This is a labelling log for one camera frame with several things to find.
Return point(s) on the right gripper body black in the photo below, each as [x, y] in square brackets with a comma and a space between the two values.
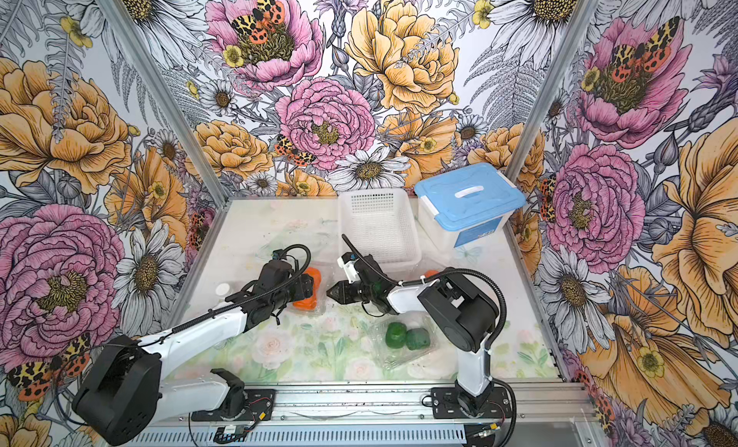
[368, 292]

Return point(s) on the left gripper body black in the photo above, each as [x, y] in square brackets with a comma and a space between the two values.
[295, 294]

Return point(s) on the clear clamshell container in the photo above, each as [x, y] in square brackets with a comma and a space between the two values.
[322, 301]
[423, 269]

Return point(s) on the white perforated plastic basket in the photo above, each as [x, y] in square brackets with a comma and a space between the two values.
[381, 223]

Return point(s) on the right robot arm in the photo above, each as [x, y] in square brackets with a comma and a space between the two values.
[465, 305]

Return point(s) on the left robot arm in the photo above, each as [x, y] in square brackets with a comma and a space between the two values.
[125, 390]

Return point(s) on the white pill bottle orange label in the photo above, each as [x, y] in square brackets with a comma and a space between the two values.
[223, 290]

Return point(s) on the green fruit left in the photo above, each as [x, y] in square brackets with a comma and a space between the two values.
[395, 336]

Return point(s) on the green fruit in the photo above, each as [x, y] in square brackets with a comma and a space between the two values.
[418, 339]
[395, 336]

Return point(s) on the green fruit right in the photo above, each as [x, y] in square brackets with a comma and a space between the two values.
[418, 339]

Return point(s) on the blue lid storage box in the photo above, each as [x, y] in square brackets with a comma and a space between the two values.
[466, 204]

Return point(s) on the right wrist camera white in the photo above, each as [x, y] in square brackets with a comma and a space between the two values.
[347, 263]

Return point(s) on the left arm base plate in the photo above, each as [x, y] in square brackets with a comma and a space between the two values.
[251, 405]

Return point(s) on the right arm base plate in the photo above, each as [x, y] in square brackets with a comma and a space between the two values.
[455, 403]

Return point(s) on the aluminium front rail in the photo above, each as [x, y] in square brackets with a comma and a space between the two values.
[390, 414]

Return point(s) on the left aluminium corner post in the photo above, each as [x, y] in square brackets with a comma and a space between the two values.
[120, 22]

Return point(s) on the aluminium corner post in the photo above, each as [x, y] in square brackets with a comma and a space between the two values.
[575, 33]
[120, 22]

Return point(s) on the right aluminium corner post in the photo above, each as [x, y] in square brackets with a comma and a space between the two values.
[575, 33]

